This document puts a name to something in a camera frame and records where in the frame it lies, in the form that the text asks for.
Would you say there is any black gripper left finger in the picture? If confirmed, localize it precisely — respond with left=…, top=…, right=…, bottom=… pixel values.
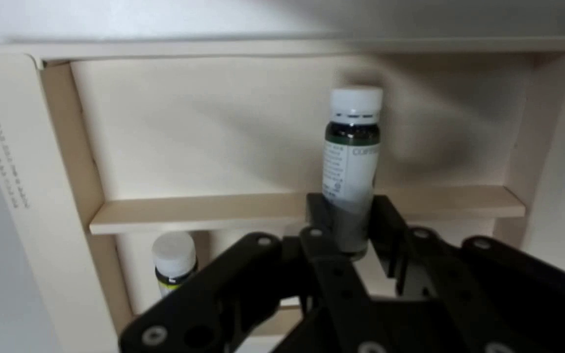
left=119, top=192, right=376, bottom=353

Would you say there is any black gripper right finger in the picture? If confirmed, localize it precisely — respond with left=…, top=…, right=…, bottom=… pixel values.
left=366, top=194, right=565, bottom=353

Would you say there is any white-capped dark glass bottle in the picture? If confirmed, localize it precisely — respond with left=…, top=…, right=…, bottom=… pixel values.
left=319, top=84, right=386, bottom=258
left=148, top=229, right=199, bottom=300

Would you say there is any wooden shelf box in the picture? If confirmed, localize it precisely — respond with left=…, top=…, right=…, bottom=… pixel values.
left=0, top=35, right=565, bottom=353

